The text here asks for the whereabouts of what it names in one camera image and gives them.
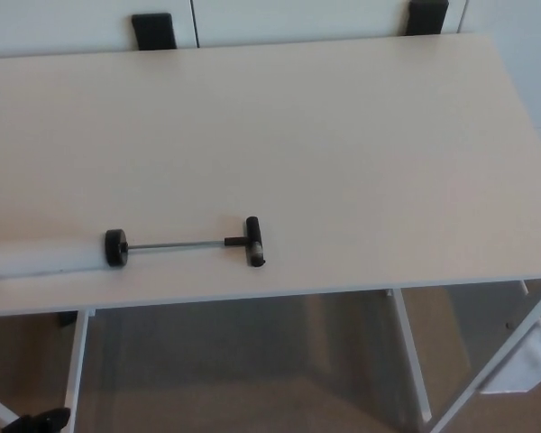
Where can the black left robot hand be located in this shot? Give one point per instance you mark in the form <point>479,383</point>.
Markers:
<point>45,421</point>

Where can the white cabinet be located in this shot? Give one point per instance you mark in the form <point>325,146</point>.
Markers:
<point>297,18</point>

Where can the white sheet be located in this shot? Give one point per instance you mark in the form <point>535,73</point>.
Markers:
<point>527,361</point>

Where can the white desk leg frame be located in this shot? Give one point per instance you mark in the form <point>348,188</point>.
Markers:
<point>79,361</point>
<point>412,361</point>

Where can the black rectangular bracket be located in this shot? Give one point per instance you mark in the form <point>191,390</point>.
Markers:
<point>426,18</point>
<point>155,31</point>

